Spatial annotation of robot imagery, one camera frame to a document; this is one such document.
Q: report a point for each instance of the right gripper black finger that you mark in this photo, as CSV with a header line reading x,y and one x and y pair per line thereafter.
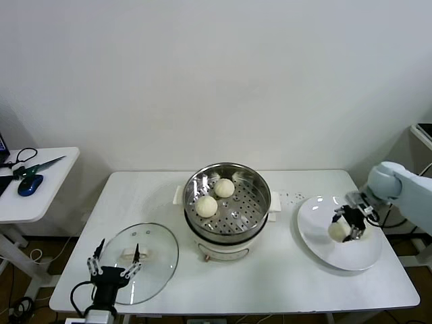
x,y
338,214
359,234

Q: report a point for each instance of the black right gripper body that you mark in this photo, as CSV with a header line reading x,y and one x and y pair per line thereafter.
x,y
354,217

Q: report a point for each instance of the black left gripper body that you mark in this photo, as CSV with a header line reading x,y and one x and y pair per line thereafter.
x,y
105,283

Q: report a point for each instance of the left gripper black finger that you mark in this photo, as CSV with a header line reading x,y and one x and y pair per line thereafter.
x,y
136,254
94,265

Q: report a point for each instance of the round glass pot lid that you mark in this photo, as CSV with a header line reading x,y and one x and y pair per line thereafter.
x,y
158,270

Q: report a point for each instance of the blue computer mouse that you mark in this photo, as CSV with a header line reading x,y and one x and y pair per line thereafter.
x,y
30,185

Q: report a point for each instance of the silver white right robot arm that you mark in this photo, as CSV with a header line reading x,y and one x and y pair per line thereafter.
x,y
411,192

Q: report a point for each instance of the round white plate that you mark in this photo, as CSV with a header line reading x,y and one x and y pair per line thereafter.
x,y
312,243

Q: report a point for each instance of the white side table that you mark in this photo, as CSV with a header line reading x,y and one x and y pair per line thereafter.
x,y
57,182

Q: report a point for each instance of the black laptop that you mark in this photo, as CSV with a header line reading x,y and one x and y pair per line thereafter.
x,y
2,145

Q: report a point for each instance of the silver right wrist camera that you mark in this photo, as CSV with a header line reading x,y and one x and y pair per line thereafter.
x,y
362,202

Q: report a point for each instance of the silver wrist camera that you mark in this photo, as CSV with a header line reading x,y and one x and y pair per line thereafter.
x,y
362,202
74,320

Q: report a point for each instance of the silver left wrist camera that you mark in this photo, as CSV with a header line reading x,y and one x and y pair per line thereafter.
x,y
74,320

